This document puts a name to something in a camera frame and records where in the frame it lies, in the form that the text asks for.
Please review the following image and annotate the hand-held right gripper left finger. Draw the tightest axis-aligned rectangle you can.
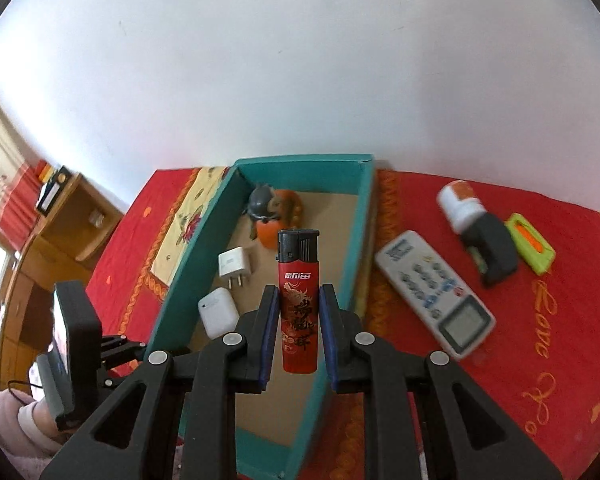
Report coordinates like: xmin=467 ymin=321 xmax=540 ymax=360
xmin=40 ymin=284 xmax=281 ymax=480

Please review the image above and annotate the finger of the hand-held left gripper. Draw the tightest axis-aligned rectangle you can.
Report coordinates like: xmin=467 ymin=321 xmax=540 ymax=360
xmin=99 ymin=334 xmax=148 ymax=362

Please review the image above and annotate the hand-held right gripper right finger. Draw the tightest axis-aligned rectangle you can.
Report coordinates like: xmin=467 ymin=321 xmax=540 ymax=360
xmin=319 ymin=283 xmax=563 ymax=480

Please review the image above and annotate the red lighter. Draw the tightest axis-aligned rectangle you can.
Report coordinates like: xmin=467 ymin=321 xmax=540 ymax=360
xmin=275 ymin=229 xmax=321 ymax=375

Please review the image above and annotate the white earbuds case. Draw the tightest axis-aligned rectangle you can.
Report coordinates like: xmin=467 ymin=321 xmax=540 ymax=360
xmin=197 ymin=287 xmax=241 ymax=341

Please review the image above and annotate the white charger plug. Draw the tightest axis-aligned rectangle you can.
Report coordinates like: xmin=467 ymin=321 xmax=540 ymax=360
xmin=218 ymin=246 xmax=254 ymax=292

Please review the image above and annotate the orange timer with monkey figure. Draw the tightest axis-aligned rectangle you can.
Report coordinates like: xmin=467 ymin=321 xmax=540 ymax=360
xmin=243 ymin=183 xmax=306 ymax=250

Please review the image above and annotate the white remote control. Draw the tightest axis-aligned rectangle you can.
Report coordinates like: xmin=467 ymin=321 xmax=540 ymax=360
xmin=375 ymin=230 xmax=497 ymax=361

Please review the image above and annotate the teal cardboard box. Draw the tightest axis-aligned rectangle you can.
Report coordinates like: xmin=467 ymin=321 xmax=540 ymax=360
xmin=139 ymin=154 xmax=377 ymax=478

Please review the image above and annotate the white bottle orange label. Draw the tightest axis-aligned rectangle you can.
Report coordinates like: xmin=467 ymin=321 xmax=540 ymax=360
xmin=437 ymin=180 xmax=485 ymax=235

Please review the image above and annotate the black plastic device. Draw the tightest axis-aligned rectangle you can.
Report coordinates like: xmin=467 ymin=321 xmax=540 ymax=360
xmin=462 ymin=214 xmax=520 ymax=288

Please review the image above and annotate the green case orange insert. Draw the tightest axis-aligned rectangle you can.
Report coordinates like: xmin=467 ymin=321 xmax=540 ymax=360
xmin=505 ymin=212 xmax=557 ymax=276

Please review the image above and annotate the person's left forearm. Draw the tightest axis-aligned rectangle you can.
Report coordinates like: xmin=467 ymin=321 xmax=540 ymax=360
xmin=0 ymin=389 xmax=73 ymax=466

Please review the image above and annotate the wooden shelf unit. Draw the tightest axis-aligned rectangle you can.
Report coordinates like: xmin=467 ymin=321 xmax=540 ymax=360
xmin=0 ymin=172 xmax=126 ymax=396

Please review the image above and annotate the black yellow flat package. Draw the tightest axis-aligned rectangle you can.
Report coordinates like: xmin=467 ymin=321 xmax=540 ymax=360
xmin=35 ymin=165 xmax=74 ymax=217

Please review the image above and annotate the beige and red curtain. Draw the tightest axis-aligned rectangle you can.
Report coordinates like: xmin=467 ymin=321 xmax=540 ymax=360
xmin=0 ymin=77 xmax=46 ymax=251

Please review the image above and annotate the red printed blanket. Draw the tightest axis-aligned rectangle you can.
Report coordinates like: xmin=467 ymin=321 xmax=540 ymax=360
xmin=85 ymin=167 xmax=600 ymax=480

